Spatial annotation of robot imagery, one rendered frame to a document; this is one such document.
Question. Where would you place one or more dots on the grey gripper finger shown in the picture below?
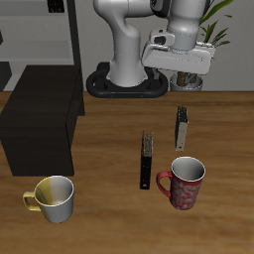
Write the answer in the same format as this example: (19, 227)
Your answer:
(193, 78)
(156, 73)

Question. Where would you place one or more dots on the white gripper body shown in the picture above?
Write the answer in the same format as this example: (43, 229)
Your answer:
(178, 61)

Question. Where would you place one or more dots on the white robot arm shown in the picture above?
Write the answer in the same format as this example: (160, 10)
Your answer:
(127, 43)

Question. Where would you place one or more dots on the black book with pale cover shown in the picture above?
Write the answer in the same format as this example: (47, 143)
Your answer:
(181, 130)

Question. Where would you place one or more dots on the black book with patterned edge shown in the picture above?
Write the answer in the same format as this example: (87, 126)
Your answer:
(146, 165)

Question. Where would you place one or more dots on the green pot plant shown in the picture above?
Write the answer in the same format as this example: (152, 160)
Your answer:
(185, 86)

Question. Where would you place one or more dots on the red mug with white pattern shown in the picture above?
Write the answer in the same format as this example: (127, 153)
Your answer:
(185, 193)

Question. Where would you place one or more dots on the black books on bookshelf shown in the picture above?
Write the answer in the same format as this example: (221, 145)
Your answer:
(55, 5)

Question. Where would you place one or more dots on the dark brown desk caddy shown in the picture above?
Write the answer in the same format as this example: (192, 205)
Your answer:
(39, 115)

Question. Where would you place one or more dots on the white and yellow mug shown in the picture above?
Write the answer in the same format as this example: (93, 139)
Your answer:
(58, 208)

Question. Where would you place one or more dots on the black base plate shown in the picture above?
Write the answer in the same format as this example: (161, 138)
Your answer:
(99, 87)

